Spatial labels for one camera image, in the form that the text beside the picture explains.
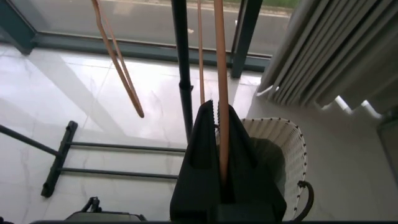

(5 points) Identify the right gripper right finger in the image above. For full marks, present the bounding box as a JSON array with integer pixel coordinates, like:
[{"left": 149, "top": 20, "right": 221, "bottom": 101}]
[{"left": 228, "top": 104, "right": 288, "bottom": 223}]

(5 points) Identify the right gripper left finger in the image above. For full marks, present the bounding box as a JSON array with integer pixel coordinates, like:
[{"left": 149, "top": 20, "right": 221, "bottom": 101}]
[{"left": 169, "top": 99, "right": 219, "bottom": 223}]

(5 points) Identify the pink clothes hanger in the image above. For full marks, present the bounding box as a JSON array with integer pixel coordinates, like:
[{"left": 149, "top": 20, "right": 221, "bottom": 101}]
[
  {"left": 90, "top": 0, "right": 146, "bottom": 119},
  {"left": 197, "top": 0, "right": 231, "bottom": 187}
]

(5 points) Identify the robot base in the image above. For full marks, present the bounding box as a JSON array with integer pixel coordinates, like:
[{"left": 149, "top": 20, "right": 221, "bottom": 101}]
[{"left": 65, "top": 196, "right": 147, "bottom": 223}]

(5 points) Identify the white laundry basket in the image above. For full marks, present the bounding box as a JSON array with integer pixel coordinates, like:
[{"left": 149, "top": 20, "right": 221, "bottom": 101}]
[{"left": 241, "top": 117, "right": 315, "bottom": 223}]

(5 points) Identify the black clothes rack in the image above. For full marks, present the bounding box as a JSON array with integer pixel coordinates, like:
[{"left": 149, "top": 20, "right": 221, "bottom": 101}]
[{"left": 0, "top": 0, "right": 195, "bottom": 198}]

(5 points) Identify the beige curtain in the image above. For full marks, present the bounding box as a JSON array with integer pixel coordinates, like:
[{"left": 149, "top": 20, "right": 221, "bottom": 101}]
[{"left": 257, "top": 0, "right": 398, "bottom": 121}]

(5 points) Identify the window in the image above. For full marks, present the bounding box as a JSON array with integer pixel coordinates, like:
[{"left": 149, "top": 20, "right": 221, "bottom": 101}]
[{"left": 0, "top": 0, "right": 300, "bottom": 79}]

